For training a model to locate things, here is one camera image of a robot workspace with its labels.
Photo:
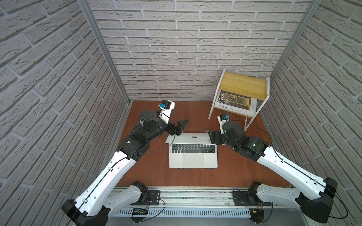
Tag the grey folding laptop stand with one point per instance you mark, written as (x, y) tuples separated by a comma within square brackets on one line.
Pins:
[(206, 131)]

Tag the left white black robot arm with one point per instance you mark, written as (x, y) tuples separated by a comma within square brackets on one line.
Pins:
[(95, 205)]

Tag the left green circuit board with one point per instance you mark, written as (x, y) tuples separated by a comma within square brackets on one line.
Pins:
[(138, 212)]

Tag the silver laptop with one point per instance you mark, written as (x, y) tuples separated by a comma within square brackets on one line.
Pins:
[(192, 150)]

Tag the right round black circuit board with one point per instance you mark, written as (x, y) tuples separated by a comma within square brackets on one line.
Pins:
[(257, 216)]

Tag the white wooden side shelf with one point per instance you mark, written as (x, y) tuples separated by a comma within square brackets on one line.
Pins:
[(245, 86)]

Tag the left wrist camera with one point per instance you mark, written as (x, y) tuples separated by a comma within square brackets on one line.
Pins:
[(166, 108)]

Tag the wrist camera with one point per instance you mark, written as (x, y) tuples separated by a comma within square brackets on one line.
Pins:
[(222, 119), (166, 108)]

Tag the Folio 02 book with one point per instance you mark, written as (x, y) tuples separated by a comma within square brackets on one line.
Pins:
[(236, 103)]

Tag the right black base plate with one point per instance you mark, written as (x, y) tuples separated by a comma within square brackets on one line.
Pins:
[(243, 198)]

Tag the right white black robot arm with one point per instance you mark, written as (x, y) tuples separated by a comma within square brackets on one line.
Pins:
[(311, 194)]

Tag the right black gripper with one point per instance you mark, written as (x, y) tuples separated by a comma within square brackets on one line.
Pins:
[(218, 137)]

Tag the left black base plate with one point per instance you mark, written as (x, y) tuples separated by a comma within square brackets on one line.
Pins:
[(152, 197)]

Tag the aluminium rail frame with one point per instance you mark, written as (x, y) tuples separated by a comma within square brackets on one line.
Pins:
[(199, 202)]

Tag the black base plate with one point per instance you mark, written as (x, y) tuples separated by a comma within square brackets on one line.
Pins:
[(152, 197), (243, 198)]

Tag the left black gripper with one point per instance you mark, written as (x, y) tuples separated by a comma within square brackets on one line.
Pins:
[(172, 129)]

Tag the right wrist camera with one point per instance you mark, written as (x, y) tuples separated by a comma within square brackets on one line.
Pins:
[(222, 119)]

